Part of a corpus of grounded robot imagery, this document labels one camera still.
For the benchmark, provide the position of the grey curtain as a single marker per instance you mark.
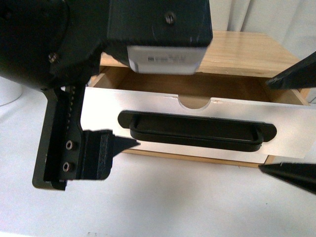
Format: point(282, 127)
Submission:
point(291, 23)

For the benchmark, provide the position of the white top drawer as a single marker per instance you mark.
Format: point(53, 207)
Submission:
point(202, 95)

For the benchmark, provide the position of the black drawer handle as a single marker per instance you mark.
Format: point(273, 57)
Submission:
point(217, 133)

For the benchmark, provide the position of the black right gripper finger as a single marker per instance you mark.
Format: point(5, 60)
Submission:
point(300, 75)

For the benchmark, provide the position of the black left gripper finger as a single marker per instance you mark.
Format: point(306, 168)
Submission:
point(100, 147)

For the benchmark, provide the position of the black mounted camera box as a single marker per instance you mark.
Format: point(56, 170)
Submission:
point(159, 36)

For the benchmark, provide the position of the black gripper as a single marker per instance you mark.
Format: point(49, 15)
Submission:
point(55, 47)

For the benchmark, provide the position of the wooden drawer cabinet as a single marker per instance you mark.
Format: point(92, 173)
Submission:
point(243, 54)

